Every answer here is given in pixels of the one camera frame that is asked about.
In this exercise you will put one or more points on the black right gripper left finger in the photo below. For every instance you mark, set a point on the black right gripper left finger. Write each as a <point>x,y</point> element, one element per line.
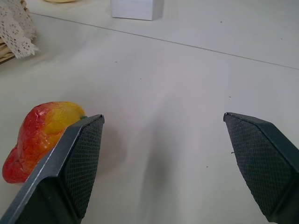
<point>70,168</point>

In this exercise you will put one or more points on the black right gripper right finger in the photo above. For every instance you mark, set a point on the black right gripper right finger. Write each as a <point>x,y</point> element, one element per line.
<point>261,163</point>

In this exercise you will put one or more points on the wicker basket with lace liner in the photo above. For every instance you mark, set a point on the wicker basket with lace liner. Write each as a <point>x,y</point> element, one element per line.
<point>14,30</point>

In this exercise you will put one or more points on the yellow object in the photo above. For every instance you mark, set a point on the yellow object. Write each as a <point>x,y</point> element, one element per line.
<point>59,1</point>

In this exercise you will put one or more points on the red yellow mango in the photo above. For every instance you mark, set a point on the red yellow mango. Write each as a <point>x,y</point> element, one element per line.
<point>39,137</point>

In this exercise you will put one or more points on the white box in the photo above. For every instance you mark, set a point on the white box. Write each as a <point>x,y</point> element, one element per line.
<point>136,9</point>

